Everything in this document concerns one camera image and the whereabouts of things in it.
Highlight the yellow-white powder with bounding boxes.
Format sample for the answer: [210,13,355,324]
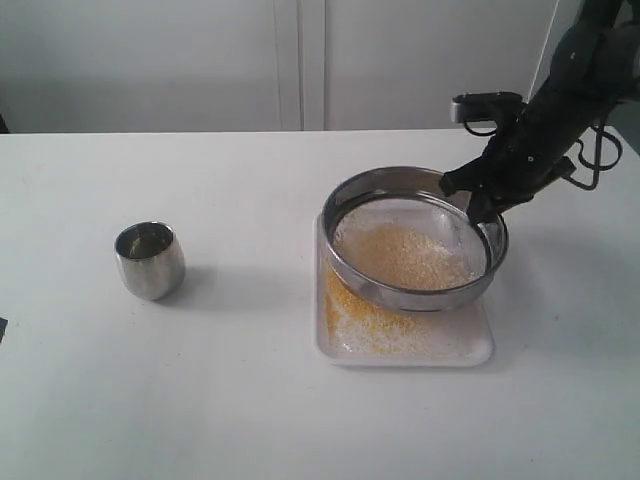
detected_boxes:
[333,199,487,291]

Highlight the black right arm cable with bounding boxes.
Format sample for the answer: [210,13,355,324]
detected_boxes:
[562,122,625,192]

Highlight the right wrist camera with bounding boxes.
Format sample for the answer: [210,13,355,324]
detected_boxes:
[450,92,523,124]

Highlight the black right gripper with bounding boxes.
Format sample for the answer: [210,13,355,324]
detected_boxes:
[439,112,573,224]

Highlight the stainless steel cup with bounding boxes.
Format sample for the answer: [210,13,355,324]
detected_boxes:
[114,221,186,301]

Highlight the clear plastic tray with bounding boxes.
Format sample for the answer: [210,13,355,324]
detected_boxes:
[312,222,494,368]

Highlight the round steel mesh sieve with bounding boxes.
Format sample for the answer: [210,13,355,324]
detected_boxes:
[319,166,509,312]

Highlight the yellow sifted fine grains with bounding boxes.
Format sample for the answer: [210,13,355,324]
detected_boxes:
[320,261,432,358]

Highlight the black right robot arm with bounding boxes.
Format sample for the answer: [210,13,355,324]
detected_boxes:
[439,1,639,224]

